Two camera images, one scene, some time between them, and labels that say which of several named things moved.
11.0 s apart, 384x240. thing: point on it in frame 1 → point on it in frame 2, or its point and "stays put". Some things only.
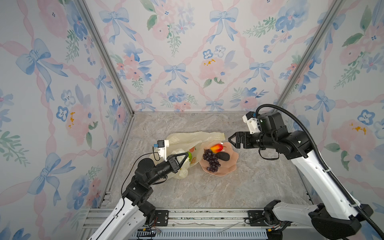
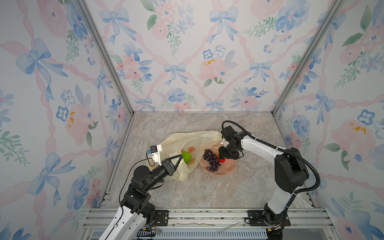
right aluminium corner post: [308, 52] stays put
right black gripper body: [257, 140] → [227, 152]
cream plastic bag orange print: [182, 143] stays put
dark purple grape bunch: [212, 159] stays put
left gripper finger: [181, 163] → [177, 164]
